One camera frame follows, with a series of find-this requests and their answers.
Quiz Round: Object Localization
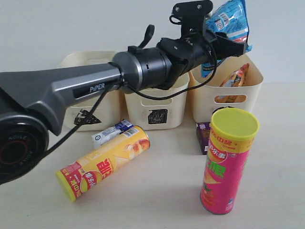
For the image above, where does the cream bin circle mark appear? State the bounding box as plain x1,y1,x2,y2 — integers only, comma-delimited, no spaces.
189,54,264,123

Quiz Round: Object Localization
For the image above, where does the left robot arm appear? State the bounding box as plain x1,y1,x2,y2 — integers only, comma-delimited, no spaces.
0,26,246,184

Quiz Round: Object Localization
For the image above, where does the blue noodle packet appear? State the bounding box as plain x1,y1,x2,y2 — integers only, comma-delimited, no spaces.
206,0,252,65

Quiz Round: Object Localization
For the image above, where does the orange noodle packet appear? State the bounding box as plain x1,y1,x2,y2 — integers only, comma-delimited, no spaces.
215,63,250,103

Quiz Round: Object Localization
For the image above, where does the white blue milk carton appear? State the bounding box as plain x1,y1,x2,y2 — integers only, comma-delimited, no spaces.
91,119,133,149

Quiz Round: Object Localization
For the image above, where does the cream bin square mark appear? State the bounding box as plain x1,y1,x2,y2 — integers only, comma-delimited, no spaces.
123,71,190,131

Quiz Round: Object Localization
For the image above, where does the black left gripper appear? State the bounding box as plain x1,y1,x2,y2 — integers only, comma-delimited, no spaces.
157,32,246,72

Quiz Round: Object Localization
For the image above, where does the purple small box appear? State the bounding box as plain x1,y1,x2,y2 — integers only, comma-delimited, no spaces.
196,122,211,155

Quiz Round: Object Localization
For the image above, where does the pink Lays chips can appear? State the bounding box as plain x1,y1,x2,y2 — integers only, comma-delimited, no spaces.
200,107,259,215

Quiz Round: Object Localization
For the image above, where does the yellow Lays chips can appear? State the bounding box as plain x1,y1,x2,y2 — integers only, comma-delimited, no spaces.
55,126,150,202

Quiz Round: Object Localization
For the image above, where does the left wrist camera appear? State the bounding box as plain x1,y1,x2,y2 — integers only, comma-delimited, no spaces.
169,0,213,37

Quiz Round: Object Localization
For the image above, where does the cream bin triangle mark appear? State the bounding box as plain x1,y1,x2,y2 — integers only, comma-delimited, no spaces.
61,51,122,131

